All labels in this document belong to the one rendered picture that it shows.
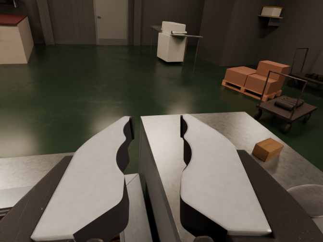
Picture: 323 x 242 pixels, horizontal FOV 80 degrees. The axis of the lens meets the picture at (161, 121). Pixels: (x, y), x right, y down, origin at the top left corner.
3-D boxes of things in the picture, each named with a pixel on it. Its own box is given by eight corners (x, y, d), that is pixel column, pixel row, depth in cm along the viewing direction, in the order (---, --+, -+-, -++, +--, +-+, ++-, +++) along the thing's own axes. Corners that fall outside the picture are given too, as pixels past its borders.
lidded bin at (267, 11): (279, 17, 599) (283, 7, 587) (271, 16, 584) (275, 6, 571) (267, 16, 633) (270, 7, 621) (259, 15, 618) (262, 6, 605)
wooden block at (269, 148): (264, 162, 73) (269, 152, 71) (251, 153, 78) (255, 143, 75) (279, 155, 78) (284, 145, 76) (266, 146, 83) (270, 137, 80)
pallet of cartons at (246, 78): (285, 98, 443) (298, 68, 409) (258, 102, 403) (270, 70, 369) (243, 80, 537) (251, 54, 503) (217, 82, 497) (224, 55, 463)
